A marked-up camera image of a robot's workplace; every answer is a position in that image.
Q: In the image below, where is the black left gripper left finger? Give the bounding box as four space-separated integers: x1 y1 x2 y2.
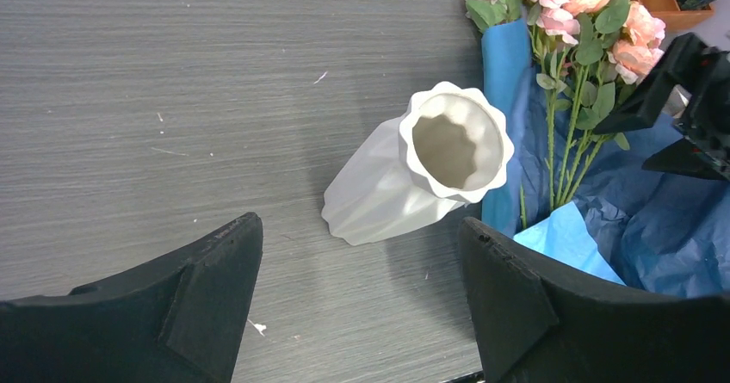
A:
1 213 263 382

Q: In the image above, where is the white ribbed vase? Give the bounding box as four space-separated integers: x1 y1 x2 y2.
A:
321 82 515 245

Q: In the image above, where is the pink flower bouquet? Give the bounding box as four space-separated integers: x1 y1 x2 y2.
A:
466 0 665 235

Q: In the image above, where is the blue wrapping paper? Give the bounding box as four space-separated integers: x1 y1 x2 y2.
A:
481 20 729 298

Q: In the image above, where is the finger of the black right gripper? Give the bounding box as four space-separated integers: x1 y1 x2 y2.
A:
642 138 725 181
594 33 708 135

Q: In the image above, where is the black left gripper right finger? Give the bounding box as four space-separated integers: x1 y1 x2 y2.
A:
458 218 729 382

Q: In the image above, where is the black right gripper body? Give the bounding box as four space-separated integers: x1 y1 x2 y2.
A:
677 47 729 180

